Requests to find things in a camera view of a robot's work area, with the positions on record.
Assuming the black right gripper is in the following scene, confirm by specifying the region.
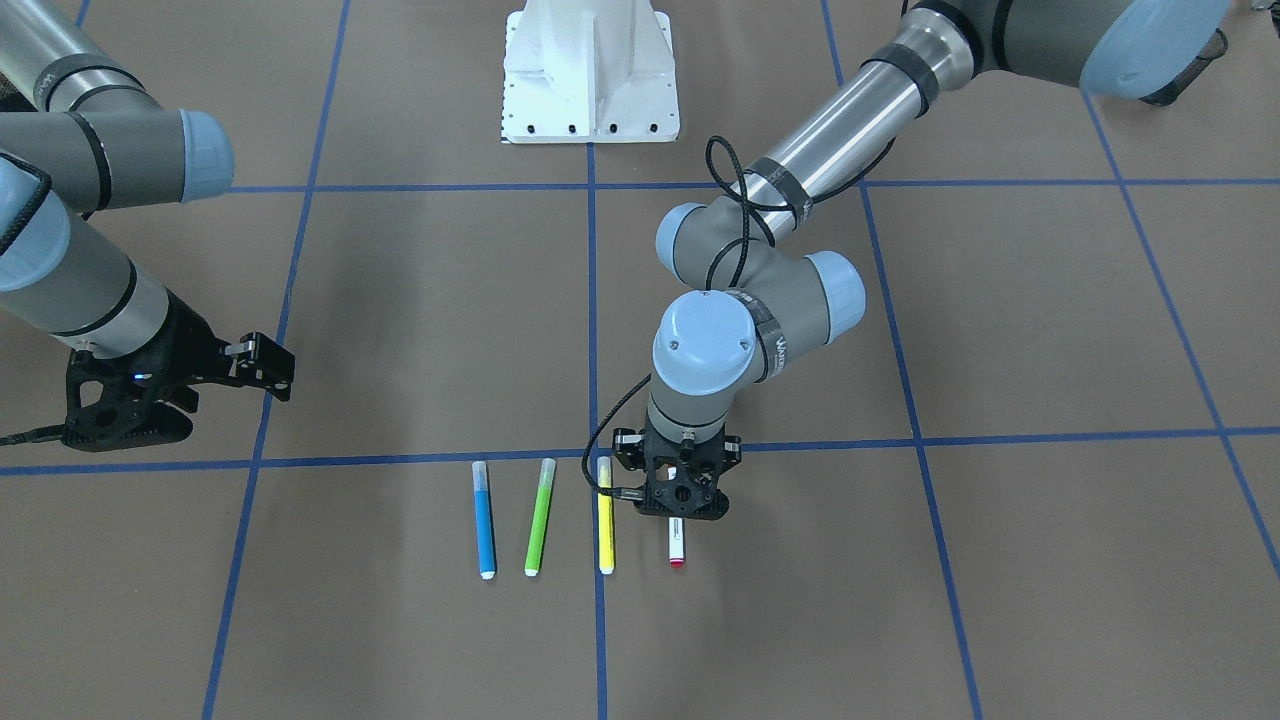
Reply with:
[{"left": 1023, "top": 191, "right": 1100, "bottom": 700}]
[{"left": 67, "top": 290, "right": 297, "bottom": 404}]

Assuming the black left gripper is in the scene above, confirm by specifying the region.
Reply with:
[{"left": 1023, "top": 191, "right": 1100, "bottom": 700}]
[{"left": 612, "top": 427, "right": 742, "bottom": 501}]

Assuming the red marker pen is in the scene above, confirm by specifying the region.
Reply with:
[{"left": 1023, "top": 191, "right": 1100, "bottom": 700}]
[{"left": 668, "top": 516, "right": 686, "bottom": 569}]

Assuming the blue marker pen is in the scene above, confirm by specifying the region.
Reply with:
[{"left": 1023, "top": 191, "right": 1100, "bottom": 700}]
[{"left": 471, "top": 460, "right": 498, "bottom": 582}]

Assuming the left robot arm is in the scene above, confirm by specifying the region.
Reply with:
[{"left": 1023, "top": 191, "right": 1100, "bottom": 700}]
[{"left": 584, "top": 1, "right": 1229, "bottom": 519}]

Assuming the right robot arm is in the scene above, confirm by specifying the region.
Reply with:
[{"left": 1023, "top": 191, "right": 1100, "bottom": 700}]
[{"left": 1, "top": 1, "right": 294, "bottom": 405}]

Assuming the yellow marker pen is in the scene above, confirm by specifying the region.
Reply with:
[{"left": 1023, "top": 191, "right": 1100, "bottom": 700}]
[{"left": 595, "top": 455, "right": 616, "bottom": 577}]

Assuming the green marker pen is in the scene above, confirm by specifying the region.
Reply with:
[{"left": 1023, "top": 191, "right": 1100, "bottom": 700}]
[{"left": 524, "top": 457, "right": 557, "bottom": 578}]

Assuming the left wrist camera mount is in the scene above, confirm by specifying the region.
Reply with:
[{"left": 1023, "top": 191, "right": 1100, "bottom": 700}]
[{"left": 634, "top": 466, "right": 730, "bottom": 521}]

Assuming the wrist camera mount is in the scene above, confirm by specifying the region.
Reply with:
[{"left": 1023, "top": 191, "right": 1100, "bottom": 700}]
[
  {"left": 634, "top": 466, "right": 730, "bottom": 521},
  {"left": 60, "top": 348, "right": 198, "bottom": 452}
]

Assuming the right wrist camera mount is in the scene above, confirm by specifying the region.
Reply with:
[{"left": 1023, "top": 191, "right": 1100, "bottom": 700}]
[{"left": 60, "top": 348, "right": 198, "bottom": 452}]

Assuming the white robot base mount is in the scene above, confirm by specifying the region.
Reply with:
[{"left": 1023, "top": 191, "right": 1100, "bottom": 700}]
[{"left": 500, "top": 1, "right": 681, "bottom": 143}]

